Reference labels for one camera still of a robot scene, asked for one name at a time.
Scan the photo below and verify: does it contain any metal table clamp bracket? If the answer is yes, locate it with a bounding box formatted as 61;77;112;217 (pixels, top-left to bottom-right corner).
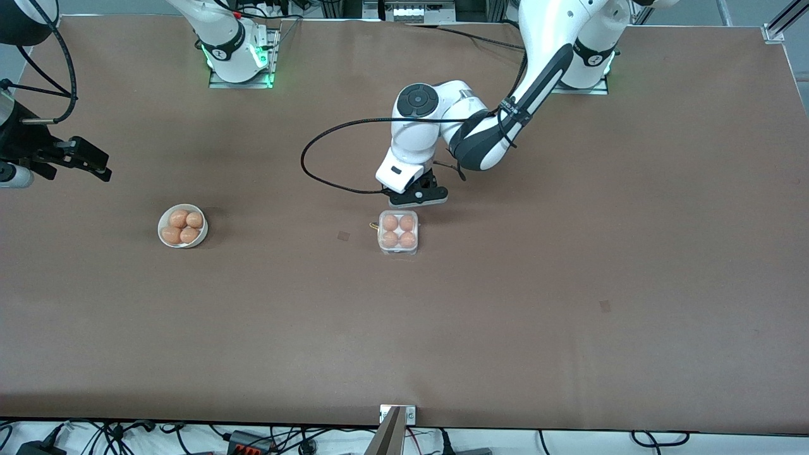
379;404;417;425

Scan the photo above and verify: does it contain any black orange connector box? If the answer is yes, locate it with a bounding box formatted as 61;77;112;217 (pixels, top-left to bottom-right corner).
228;430;276;455

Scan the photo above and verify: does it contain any grey camera pole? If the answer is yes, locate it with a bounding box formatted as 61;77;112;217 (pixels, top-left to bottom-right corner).
365;408;405;455

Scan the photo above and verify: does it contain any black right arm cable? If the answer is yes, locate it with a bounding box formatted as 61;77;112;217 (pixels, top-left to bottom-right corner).
0;0;78;124

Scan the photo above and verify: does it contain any long black table cable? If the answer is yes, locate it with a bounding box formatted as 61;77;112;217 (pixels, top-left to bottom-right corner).
408;24;526;51

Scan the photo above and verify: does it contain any black tangled floor cable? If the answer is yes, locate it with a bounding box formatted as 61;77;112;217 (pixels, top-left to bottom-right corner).
63;420;155;455

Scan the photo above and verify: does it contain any clear plastic egg carton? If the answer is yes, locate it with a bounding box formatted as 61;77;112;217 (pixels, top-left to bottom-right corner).
369;210;420;256

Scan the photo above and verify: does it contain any white terminal block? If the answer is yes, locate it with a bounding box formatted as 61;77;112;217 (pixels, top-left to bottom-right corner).
386;1;457;25

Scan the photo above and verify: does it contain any black looped floor cable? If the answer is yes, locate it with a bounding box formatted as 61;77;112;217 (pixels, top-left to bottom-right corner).
632;431;691;448

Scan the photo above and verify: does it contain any white ceramic bowl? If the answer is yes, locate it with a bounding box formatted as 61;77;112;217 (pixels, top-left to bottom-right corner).
157;203;209;249

